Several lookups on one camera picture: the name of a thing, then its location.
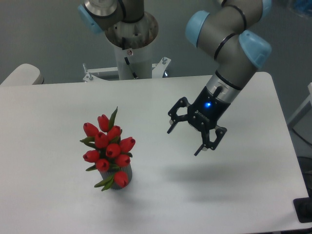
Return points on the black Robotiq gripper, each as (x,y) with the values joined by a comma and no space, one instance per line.
(207,114)

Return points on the red tulip bouquet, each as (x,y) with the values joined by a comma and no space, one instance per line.
(108,150)

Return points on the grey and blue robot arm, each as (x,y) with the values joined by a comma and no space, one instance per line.
(224,36)

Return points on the dark grey ribbed vase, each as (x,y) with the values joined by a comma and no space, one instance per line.
(117,179)

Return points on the black box at table corner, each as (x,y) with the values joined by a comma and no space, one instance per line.
(303,209)

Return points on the blue object top right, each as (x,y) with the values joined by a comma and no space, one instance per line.
(302,8)

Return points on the beige chair armrest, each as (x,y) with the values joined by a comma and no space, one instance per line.
(25,74)

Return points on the white pedestal base bracket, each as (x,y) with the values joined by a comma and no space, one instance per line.
(158,70)

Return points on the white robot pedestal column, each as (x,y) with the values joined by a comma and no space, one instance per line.
(132,42)

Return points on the white furniture frame at right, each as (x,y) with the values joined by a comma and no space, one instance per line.
(302,110)

